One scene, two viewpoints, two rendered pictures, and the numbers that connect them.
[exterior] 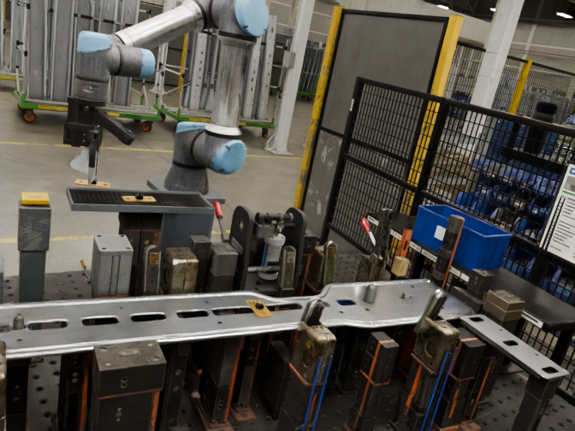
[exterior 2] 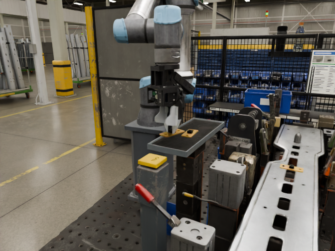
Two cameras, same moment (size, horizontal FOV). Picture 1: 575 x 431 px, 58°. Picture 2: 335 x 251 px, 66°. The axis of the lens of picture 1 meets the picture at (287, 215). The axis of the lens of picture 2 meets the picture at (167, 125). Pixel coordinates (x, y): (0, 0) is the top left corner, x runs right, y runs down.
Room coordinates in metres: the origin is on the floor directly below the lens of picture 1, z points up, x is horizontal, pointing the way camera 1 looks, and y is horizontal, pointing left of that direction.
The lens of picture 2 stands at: (0.60, 0.91, 1.45)
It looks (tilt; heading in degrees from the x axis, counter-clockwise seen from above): 17 degrees down; 330
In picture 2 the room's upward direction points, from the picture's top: straight up
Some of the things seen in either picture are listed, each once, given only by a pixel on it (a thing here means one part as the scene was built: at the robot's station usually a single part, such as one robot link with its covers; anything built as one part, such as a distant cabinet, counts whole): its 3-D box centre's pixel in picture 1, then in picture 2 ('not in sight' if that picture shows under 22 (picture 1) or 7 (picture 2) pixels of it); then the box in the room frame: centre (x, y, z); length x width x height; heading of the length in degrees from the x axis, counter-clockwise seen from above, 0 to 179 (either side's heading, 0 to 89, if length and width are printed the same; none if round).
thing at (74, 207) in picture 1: (142, 200); (191, 133); (1.33, 0.39, 1.16); 0.37 x 0.14 x 0.02; 121
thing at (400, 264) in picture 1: (388, 309); (273, 146); (1.54, -0.38, 0.88); 0.04 x 0.04 x 0.36; 31
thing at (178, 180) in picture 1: (187, 174); (152, 112); (1.71, 0.36, 1.15); 0.15 x 0.15 x 0.10
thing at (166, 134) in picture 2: (92, 181); (172, 131); (1.27, 0.51, 1.20); 0.08 x 0.04 x 0.01; 105
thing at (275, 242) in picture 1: (257, 287); (244, 161); (1.38, 0.04, 0.94); 0.18 x 0.13 x 0.49; 121
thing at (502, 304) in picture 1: (489, 348); (321, 144); (1.42, -0.68, 0.88); 0.08 x 0.08 x 0.36; 31
